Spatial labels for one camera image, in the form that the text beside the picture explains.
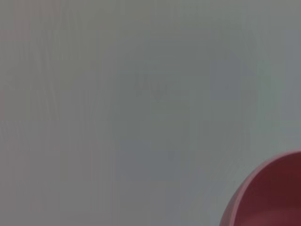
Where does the pink plastic bowl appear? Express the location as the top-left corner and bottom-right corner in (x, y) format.
(219, 150), (301, 226)

